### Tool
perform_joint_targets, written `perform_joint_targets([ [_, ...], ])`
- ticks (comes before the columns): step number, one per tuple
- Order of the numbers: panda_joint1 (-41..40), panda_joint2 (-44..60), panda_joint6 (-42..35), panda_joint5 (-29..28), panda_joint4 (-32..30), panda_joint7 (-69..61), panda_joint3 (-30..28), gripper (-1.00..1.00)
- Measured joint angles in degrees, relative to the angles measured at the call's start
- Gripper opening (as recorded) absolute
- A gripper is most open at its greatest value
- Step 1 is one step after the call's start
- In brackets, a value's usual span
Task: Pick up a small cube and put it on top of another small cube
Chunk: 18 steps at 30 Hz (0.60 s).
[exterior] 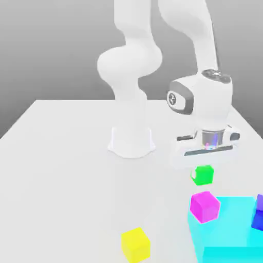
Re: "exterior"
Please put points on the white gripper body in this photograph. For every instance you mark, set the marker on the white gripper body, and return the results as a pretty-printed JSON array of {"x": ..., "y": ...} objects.
[{"x": 178, "y": 158}]

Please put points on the small green cube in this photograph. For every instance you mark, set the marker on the small green cube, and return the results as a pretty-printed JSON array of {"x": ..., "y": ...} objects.
[{"x": 204, "y": 174}]

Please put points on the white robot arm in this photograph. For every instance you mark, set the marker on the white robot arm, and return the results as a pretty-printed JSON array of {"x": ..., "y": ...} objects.
[{"x": 131, "y": 61}]

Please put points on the small magenta cube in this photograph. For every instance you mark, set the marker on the small magenta cube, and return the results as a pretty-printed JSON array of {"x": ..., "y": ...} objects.
[{"x": 203, "y": 206}]

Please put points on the small yellow cube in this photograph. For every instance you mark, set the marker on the small yellow cube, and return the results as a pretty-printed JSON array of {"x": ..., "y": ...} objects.
[{"x": 135, "y": 244}]

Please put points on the small blue cube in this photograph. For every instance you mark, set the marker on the small blue cube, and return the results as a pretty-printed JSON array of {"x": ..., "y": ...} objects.
[{"x": 258, "y": 217}]

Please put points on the large cyan box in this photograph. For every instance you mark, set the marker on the large cyan box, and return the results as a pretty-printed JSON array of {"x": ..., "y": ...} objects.
[{"x": 230, "y": 232}]

